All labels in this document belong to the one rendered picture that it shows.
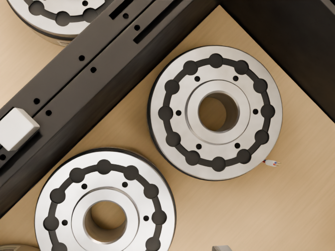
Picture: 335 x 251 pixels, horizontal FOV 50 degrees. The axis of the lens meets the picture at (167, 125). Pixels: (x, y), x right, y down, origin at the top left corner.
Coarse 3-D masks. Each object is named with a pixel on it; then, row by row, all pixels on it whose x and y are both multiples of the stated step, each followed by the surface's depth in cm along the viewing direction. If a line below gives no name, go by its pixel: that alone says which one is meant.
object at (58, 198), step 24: (72, 168) 26; (96, 168) 26; (120, 168) 26; (144, 168) 26; (48, 192) 26; (72, 192) 26; (144, 192) 26; (168, 192) 26; (48, 216) 26; (144, 216) 27; (168, 216) 26; (48, 240) 25; (72, 240) 26; (144, 240) 26; (168, 240) 26
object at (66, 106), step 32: (160, 0) 20; (192, 0) 20; (320, 0) 20; (128, 32) 19; (160, 32) 20; (96, 64) 19; (128, 64) 20; (64, 96) 19; (96, 96) 20; (0, 160) 19
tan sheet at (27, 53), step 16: (0, 0) 29; (0, 16) 29; (16, 16) 29; (0, 32) 29; (16, 32) 29; (32, 32) 29; (0, 48) 29; (16, 48) 29; (32, 48) 29; (48, 48) 29; (0, 64) 29; (16, 64) 29; (32, 64) 29; (0, 80) 29; (16, 80) 29; (0, 96) 29
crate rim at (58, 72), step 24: (120, 0) 19; (144, 0) 20; (96, 24) 19; (120, 24) 19; (72, 48) 19; (96, 48) 19; (48, 72) 19; (72, 72) 19; (24, 96) 19; (48, 96) 19; (0, 120) 19; (0, 144) 19
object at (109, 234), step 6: (90, 210) 28; (90, 216) 28; (90, 222) 28; (90, 228) 27; (96, 228) 28; (102, 228) 29; (120, 228) 28; (96, 234) 27; (102, 234) 27; (108, 234) 27; (114, 234) 27
